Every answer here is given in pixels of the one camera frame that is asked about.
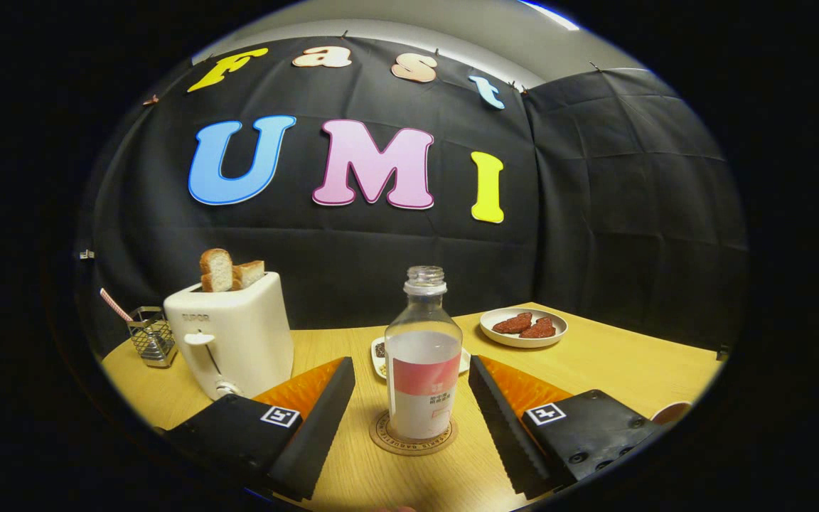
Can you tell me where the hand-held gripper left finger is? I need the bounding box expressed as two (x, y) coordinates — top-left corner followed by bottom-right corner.
(164, 357), (356, 502)

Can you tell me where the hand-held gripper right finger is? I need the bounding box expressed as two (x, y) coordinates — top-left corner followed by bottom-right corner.
(468, 355), (663, 500)

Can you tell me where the round brown coaster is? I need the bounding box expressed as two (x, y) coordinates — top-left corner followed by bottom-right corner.
(369, 409), (459, 457)

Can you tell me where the clear juice bottle pink label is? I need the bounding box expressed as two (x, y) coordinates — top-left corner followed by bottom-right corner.
(385, 266), (464, 440)

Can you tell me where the beige cup with wooden handle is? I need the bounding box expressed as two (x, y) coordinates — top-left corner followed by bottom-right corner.
(650, 401), (695, 426)

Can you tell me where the white round plate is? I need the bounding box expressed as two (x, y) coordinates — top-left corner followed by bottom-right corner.
(479, 307), (569, 348)

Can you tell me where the white divided condiment dish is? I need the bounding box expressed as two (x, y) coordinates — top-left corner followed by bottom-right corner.
(370, 336), (471, 380)

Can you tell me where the wooden table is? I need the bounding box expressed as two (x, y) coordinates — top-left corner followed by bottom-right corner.
(100, 302), (727, 512)

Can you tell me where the red meat piece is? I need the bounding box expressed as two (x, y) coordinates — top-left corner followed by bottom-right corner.
(518, 317), (557, 339)
(492, 312), (533, 335)

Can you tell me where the white toaster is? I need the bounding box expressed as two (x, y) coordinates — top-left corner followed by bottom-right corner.
(163, 272), (295, 401)

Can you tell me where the black backdrop cloth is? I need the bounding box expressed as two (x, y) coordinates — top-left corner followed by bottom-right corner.
(75, 36), (748, 356)

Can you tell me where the pink striped straw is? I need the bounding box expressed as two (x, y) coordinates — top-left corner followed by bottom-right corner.
(100, 288), (134, 323)

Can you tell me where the wire mesh holder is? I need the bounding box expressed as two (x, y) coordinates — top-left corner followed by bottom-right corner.
(127, 306), (178, 368)

